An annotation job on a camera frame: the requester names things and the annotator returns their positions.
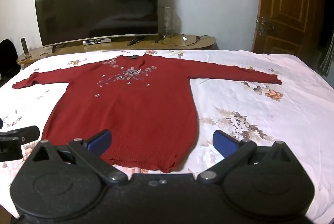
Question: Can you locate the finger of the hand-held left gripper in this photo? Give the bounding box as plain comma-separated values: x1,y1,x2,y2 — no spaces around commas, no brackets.
7,125,40,146

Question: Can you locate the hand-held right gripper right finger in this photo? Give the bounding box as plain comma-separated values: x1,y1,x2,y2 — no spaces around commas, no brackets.
197,130,294,184

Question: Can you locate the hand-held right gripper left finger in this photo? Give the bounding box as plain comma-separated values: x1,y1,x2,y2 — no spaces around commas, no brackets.
26,129,128,186

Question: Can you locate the red embroidered sweater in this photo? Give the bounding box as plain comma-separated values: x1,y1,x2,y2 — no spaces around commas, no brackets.
12,54,283,173

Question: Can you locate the floral white bedsheet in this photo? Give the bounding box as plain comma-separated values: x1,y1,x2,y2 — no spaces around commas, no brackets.
0,49,334,219

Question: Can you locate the black chair back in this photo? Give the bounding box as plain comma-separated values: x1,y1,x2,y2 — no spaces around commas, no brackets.
0,39,18,80

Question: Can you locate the dark slim bottle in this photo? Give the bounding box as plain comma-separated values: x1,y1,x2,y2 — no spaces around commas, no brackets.
21,37,30,55

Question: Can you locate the silver set-top box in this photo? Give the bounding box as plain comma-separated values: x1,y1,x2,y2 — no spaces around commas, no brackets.
83,38,113,45

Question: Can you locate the wooden television cabinet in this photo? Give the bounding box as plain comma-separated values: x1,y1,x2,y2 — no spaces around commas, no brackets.
16,34,217,70

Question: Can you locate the clear glass vase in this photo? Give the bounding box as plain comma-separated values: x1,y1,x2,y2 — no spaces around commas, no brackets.
161,6,175,37

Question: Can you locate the dark hanging cloth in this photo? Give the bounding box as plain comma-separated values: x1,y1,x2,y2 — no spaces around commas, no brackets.
319,18,334,78

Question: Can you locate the large black television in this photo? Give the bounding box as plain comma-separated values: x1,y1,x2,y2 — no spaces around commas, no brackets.
34,0,159,53

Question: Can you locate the brown wooden door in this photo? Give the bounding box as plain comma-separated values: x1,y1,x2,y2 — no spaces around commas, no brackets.
251,0,325,55

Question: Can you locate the black cable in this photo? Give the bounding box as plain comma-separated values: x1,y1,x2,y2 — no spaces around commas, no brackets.
154,34,211,46

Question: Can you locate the metal door handle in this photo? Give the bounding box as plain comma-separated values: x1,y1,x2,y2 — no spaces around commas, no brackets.
256,16,275,37

